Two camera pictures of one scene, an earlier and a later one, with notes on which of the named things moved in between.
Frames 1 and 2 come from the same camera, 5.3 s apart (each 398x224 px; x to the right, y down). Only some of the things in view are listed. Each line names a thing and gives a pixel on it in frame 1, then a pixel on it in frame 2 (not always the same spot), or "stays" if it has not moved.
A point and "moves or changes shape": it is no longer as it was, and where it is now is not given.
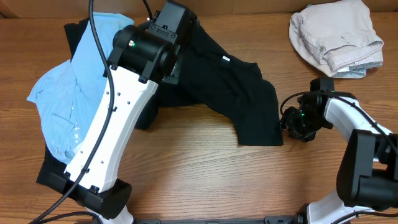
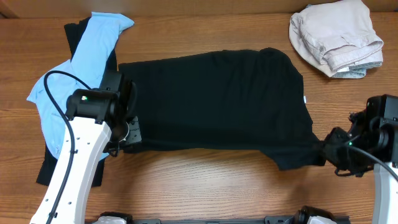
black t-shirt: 209,77 moves or changes shape
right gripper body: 292,123 → 333,149
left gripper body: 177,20 → 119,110
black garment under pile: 50,163 stays
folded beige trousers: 338,37 stays
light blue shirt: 66,95 stays
